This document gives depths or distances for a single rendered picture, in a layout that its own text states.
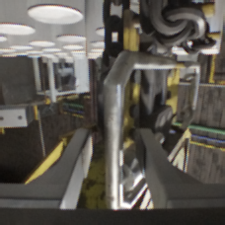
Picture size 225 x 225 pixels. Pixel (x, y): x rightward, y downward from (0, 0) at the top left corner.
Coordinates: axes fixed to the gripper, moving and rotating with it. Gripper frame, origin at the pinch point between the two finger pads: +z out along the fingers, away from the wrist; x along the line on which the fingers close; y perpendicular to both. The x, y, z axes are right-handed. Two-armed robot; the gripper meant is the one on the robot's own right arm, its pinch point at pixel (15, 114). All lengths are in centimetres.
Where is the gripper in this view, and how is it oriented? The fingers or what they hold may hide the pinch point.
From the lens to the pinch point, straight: 27.0
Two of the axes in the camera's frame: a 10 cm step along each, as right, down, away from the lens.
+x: -1.7, -2.7, 9.5
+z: 9.9, -0.5, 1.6
